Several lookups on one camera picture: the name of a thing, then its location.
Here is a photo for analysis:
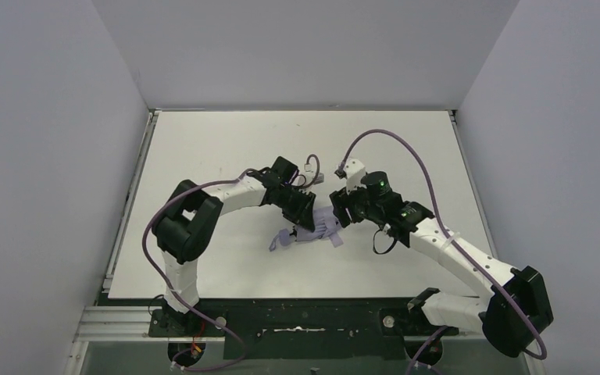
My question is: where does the purple folding umbrella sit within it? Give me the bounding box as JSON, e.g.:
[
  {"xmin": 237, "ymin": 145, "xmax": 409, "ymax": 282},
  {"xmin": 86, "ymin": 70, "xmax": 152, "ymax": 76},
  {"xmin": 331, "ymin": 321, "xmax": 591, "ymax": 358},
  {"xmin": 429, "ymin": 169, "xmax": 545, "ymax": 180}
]
[{"xmin": 268, "ymin": 206, "xmax": 344, "ymax": 252}]

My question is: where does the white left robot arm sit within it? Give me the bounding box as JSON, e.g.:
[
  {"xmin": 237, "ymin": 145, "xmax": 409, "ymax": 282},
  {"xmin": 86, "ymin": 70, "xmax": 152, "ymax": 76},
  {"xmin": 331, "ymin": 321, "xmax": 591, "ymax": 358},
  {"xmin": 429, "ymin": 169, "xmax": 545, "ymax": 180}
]
[{"xmin": 141, "ymin": 156, "xmax": 316, "ymax": 314}]

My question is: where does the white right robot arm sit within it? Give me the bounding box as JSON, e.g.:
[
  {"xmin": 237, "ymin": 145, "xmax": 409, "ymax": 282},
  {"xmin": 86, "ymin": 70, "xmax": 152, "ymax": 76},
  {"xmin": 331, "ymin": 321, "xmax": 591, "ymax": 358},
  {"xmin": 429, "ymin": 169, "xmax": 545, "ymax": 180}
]
[{"xmin": 330, "ymin": 169, "xmax": 554, "ymax": 357}]

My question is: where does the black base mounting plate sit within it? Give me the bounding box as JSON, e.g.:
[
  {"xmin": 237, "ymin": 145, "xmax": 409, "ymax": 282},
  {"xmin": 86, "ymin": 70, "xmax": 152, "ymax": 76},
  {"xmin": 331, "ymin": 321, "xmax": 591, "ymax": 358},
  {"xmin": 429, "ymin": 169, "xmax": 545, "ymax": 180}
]
[{"xmin": 148, "ymin": 298, "xmax": 437, "ymax": 360}]

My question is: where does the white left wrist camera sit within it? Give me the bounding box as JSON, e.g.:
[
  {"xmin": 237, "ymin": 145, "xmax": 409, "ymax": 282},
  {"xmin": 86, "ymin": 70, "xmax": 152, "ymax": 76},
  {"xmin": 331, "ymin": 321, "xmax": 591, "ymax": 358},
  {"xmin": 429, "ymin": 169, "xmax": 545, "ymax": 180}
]
[{"xmin": 301, "ymin": 163, "xmax": 325, "ymax": 188}]

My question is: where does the aluminium frame rail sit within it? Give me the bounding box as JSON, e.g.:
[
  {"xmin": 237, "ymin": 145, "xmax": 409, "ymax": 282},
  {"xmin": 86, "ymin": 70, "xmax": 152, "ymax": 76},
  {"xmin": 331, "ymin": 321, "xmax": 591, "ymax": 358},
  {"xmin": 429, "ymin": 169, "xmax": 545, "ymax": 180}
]
[{"xmin": 65, "ymin": 298, "xmax": 545, "ymax": 374}]

